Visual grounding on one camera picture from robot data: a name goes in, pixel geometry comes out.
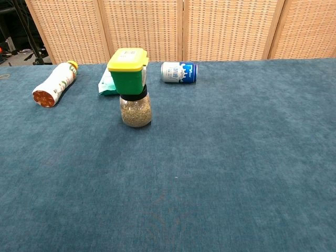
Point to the green tub yellow lid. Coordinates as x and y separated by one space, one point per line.
127 80

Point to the glass seed jar black lid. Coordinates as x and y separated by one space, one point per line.
136 113

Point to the blue velvet tablecloth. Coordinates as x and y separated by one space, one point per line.
210 157

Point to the blue white milk can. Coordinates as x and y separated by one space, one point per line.
181 73

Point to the green white wet wipes pack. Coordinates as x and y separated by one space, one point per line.
106 85

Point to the woven wooden screen panel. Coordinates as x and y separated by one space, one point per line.
71 29
141 29
307 29
228 29

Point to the white drink bottle yellow cap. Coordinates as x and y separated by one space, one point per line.
56 84

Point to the black tripod stand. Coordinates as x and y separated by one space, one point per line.
33 44

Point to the thin rubber band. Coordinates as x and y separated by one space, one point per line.
8 76

